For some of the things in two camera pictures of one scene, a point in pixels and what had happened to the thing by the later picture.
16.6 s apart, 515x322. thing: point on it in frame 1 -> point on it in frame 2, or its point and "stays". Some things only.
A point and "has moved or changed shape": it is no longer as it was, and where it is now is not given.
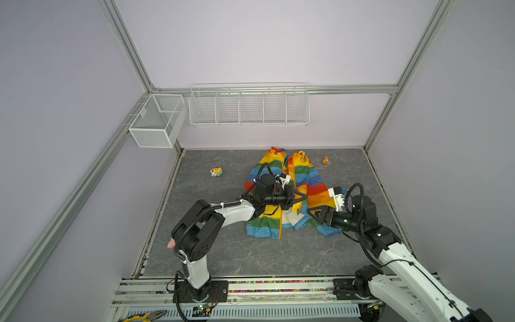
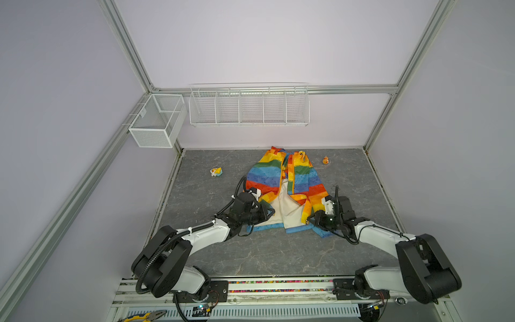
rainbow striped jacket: x=294 y=170 has moved or changed shape
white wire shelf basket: x=237 y=104 stays
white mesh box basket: x=159 y=121 stays
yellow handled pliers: x=144 y=317 stays
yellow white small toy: x=216 y=172 stays
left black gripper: x=290 y=194 -> x=262 y=208
